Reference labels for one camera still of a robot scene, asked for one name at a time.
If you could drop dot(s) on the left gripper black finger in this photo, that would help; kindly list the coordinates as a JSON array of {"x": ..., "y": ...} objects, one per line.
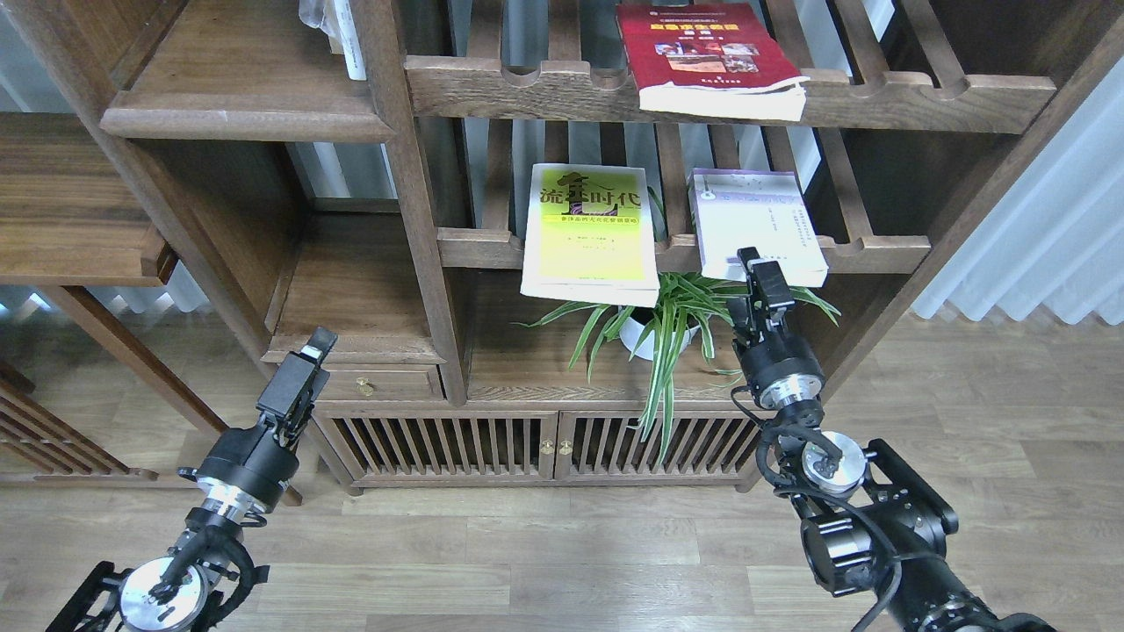
[{"x": 290, "y": 394}]

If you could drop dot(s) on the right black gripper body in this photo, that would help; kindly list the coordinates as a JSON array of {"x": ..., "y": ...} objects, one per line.
[{"x": 779, "y": 365}]

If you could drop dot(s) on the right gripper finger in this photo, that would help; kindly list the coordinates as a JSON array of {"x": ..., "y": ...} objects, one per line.
[
  {"x": 749, "y": 257},
  {"x": 740, "y": 310}
]

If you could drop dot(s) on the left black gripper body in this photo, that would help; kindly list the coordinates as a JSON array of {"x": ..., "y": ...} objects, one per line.
[{"x": 247, "y": 470}]

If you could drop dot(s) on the white lavender paperback book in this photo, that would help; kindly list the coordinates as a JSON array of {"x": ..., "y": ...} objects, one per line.
[{"x": 744, "y": 208}]

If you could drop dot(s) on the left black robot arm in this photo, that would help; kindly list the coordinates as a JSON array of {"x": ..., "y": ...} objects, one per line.
[{"x": 208, "y": 572}]

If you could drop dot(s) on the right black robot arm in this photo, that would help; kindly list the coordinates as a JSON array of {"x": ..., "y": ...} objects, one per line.
[{"x": 868, "y": 521}]

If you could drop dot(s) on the white object on upper shelf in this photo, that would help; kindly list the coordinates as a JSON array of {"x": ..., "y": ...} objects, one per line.
[{"x": 335, "y": 19}]

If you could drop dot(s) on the green spider plant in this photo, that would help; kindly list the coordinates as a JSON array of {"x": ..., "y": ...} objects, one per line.
[{"x": 683, "y": 296}]

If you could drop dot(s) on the small wooden drawer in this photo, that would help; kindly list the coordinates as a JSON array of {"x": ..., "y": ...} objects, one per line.
[{"x": 381, "y": 382}]

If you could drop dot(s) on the white plant pot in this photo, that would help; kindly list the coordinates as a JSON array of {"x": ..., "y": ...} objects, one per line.
[{"x": 633, "y": 328}]

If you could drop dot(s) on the yellow green paperback book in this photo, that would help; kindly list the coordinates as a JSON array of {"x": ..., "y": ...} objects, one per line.
[{"x": 589, "y": 236}]

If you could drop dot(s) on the red paperback book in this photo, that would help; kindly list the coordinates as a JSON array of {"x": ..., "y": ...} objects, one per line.
[{"x": 709, "y": 60}]

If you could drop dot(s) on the right slatted cabinet door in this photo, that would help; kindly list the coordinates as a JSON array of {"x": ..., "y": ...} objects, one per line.
[{"x": 706, "y": 448}]

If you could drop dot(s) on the dark wooden bookshelf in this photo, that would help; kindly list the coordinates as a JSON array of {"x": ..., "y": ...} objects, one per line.
[{"x": 386, "y": 210}]

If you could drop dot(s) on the white curtain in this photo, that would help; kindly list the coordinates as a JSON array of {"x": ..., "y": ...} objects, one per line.
[{"x": 1055, "y": 240}]

